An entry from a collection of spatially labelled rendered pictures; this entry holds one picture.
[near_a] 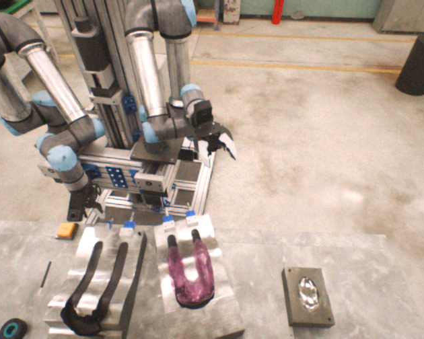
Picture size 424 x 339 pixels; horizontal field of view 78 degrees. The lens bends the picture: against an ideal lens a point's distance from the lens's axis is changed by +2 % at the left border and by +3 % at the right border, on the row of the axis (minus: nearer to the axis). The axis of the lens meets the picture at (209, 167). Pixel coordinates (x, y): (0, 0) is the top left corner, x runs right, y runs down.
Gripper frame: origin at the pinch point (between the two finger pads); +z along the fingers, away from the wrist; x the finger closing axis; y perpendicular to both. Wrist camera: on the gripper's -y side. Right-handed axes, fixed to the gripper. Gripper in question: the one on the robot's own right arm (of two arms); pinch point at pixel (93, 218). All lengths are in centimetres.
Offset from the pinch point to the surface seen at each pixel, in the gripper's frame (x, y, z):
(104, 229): -2.0, -0.3, 8.2
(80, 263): 5.0, -13.6, 12.6
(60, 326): 3.8, -35.8, 13.1
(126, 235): -11.5, -2.2, 9.3
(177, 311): -36.7, -30.1, 10.0
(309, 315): -84, -28, 14
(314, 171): -145, 120, 101
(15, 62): 224, 274, 75
